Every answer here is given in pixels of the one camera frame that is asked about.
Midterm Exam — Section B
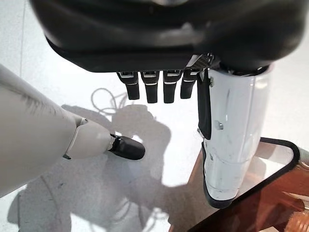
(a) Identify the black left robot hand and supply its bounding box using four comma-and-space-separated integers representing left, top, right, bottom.
28, 0, 307, 209

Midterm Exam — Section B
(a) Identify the glossy brown stand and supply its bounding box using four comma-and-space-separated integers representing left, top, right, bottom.
188, 136, 309, 232

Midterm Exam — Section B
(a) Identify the rectangular wicker laundry basket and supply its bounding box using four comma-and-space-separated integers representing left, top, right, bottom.
281, 193, 309, 232

